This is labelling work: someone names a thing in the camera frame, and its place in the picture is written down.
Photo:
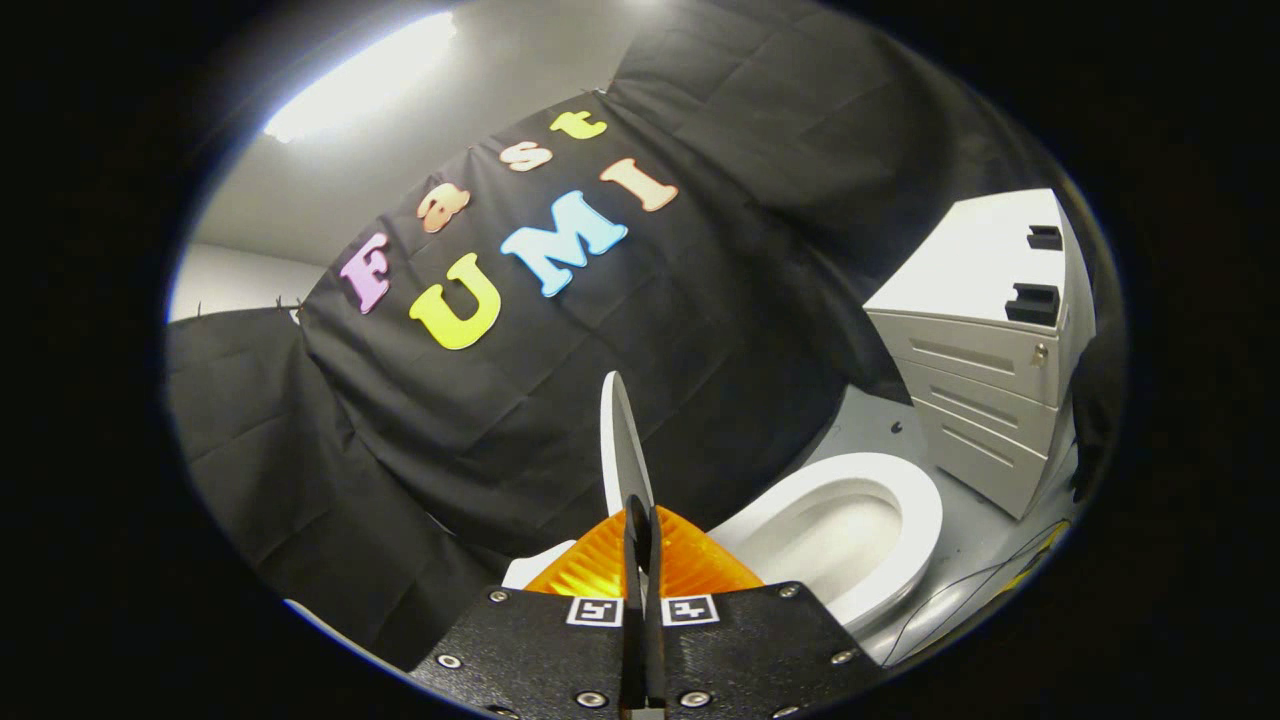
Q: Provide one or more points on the yellow floor object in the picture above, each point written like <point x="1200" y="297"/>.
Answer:
<point x="1045" y="548"/>

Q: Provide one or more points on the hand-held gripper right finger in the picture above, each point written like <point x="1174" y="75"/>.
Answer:
<point x="760" y="650"/>

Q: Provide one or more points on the large ceiling light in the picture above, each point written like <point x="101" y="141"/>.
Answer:
<point x="360" y="75"/>

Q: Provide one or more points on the small black holder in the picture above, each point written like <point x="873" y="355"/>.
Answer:
<point x="1045" y="238"/>
<point x="1035" y="305"/>

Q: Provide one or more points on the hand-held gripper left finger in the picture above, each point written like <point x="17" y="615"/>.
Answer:
<point x="540" y="650"/>

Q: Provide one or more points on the white drawer cabinet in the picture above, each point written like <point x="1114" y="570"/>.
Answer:
<point x="980" y="270"/>

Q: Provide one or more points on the black backdrop cloth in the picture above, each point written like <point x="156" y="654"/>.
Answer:
<point x="600" y="400"/>

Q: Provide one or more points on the white toilet lid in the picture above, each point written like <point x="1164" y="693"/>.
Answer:
<point x="622" y="440"/>

